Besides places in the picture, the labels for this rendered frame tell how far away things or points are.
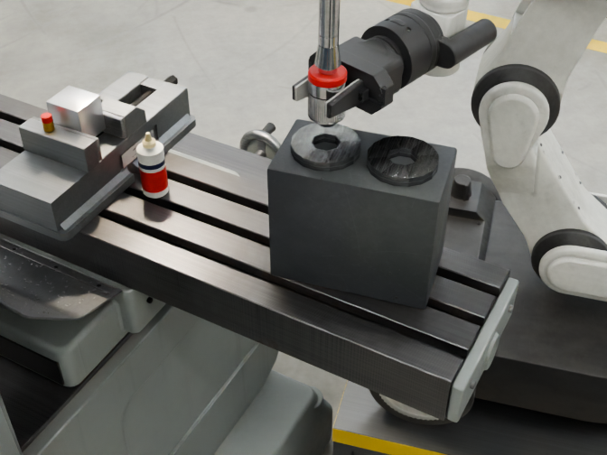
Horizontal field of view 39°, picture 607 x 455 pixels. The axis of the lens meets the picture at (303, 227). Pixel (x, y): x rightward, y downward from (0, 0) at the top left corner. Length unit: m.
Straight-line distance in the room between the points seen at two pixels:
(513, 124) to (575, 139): 1.79
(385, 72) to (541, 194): 0.60
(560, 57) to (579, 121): 1.90
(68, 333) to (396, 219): 0.53
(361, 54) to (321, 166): 0.15
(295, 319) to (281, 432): 0.81
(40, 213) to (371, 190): 0.50
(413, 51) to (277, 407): 1.07
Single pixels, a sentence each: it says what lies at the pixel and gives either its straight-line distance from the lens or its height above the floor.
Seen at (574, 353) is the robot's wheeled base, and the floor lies 0.57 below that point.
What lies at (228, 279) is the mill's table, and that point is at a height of 0.93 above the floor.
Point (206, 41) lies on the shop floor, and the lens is 3.69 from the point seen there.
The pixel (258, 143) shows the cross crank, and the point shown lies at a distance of 1.91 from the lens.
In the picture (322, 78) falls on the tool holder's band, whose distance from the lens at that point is 1.02.
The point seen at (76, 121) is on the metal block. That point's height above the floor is 1.06.
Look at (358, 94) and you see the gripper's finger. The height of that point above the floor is 1.21.
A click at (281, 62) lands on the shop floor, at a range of 3.52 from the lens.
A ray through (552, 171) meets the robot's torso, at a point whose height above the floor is 0.87.
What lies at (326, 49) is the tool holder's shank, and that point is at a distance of 1.01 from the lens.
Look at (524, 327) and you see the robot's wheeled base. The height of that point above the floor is 0.57.
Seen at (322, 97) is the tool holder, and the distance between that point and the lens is 1.03.
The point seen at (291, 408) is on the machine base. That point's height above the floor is 0.20.
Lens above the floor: 1.76
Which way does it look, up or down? 41 degrees down
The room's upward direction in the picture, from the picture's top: straight up
